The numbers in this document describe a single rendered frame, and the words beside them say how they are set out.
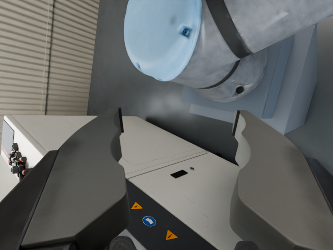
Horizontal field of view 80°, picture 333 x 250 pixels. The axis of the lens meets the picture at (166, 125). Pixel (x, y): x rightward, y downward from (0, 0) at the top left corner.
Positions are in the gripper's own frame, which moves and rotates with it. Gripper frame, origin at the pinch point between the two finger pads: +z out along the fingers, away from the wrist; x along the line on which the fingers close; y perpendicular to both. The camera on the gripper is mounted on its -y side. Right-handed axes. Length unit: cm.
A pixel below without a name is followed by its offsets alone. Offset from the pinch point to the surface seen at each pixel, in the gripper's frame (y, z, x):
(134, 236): 44.4, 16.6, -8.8
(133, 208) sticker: 47, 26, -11
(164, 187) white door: 54, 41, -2
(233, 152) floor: 77, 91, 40
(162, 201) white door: 51, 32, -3
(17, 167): 51, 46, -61
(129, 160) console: 54, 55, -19
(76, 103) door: 91, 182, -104
